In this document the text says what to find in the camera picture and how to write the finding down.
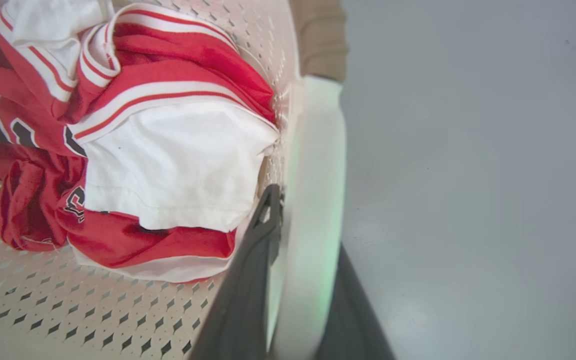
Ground red and white sports jersey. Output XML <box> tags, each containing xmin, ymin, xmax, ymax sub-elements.
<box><xmin>0</xmin><ymin>4</ymin><xmax>279</xmax><ymax>284</ymax></box>

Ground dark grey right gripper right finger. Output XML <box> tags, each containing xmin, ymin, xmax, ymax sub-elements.
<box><xmin>314</xmin><ymin>243</ymin><xmax>397</xmax><ymax>360</ymax></box>

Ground white cloth garment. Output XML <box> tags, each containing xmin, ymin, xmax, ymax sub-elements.
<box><xmin>82</xmin><ymin>102</ymin><xmax>280</xmax><ymax>233</ymax></box>

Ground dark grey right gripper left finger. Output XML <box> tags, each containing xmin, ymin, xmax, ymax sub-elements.
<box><xmin>188</xmin><ymin>183</ymin><xmax>285</xmax><ymax>360</ymax></box>

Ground white perforated plastic laundry basket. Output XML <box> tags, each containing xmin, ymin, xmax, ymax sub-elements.
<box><xmin>0</xmin><ymin>0</ymin><xmax>347</xmax><ymax>360</ymax></box>

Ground beige basket handle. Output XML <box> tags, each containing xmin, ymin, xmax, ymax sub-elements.
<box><xmin>288</xmin><ymin>0</ymin><xmax>350</xmax><ymax>84</ymax></box>

